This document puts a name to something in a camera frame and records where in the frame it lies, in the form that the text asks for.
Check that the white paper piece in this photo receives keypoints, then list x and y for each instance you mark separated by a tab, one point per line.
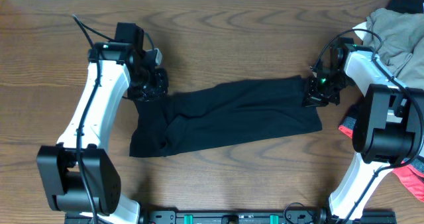
360	30

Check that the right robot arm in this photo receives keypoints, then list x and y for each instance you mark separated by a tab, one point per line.
388	132

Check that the red grey garment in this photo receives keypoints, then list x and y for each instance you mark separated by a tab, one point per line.
411	176

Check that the grey beige garment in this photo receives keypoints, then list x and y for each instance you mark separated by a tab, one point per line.
402	48

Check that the black mounting rail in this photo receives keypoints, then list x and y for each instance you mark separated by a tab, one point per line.
292	215

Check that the black garment at corner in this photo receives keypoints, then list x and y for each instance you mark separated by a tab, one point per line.
406	6

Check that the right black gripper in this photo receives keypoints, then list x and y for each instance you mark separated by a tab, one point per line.
318	93

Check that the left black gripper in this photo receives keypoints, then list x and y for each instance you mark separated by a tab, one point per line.
150	92

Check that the black logo shirt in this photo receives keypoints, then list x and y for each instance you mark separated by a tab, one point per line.
224	115

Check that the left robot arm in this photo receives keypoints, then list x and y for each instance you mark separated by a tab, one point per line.
77	174

